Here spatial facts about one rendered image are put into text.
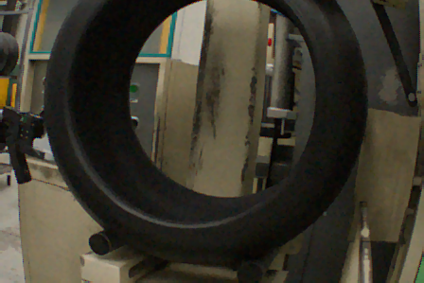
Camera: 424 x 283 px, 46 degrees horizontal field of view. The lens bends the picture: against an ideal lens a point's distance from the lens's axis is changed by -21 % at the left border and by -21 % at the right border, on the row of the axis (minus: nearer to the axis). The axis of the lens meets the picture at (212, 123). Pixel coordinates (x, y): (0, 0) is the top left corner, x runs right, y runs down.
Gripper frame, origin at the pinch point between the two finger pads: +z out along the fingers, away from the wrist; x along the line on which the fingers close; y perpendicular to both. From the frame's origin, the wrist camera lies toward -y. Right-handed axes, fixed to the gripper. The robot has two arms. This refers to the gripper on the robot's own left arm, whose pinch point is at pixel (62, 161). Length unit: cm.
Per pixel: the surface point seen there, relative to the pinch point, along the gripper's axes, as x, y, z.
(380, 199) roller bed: 20, 6, 64
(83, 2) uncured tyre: -12.1, 31.5, 2.6
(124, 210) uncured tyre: -12.9, -1.4, 20.1
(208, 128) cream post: 26.8, 11.3, 21.4
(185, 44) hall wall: 886, 56, -252
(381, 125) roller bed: 20, 22, 60
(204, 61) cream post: 26.7, 25.0, 17.3
